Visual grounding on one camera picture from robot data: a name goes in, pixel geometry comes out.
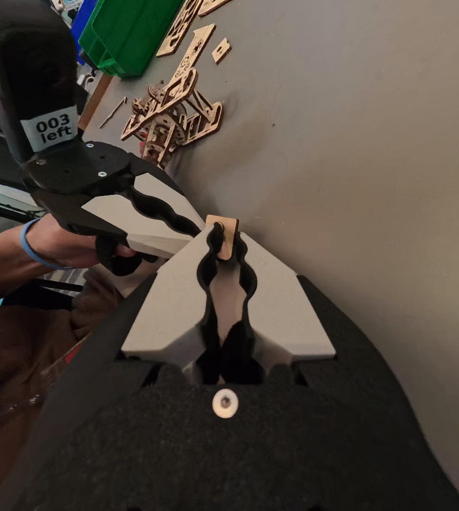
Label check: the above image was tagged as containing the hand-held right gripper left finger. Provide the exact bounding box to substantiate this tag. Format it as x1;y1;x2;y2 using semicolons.
121;224;226;385

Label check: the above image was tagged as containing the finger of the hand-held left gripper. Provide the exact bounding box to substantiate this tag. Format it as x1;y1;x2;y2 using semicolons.
130;173;207;236
81;194;197;258

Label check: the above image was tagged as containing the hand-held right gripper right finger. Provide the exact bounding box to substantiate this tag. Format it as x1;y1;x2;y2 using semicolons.
222;232;337;385

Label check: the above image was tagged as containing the small rounded wooden piece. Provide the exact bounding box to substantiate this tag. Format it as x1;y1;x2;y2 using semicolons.
206;214;240;262

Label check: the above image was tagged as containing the wooden model part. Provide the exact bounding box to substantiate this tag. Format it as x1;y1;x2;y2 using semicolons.
175;23;217;80

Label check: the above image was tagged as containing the grey desk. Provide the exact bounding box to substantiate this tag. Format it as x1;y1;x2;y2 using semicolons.
79;0;459;511

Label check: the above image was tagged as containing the person's left hand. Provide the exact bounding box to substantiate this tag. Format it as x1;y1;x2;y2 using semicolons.
30;215;138;270

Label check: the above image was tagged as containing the blue plastic bin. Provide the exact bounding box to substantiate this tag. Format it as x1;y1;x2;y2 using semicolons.
70;0;99;64

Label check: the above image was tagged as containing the wooden model airplane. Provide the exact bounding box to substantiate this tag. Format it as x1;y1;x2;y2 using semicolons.
120;68;224;169

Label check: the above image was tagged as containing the thin tapered wooden stick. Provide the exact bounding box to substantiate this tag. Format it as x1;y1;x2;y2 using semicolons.
99;96;128;129

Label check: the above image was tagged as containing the green plastic bin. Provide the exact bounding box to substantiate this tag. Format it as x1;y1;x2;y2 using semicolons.
78;0;185;79

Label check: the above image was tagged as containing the blue wristband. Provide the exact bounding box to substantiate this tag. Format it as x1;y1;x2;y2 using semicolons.
19;217;72;271

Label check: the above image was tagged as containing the wooden parts sheet with cutouts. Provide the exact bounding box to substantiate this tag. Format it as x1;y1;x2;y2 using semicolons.
155;0;205;58

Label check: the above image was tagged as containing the small square wooden piece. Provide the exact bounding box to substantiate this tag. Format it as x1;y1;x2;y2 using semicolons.
212;38;232;65

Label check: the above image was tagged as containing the person's brown clothing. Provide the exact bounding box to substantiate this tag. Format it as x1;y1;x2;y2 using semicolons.
0;271;134;511

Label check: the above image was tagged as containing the curved wooden parts sheet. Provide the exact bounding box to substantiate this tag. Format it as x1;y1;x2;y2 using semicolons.
197;0;234;17

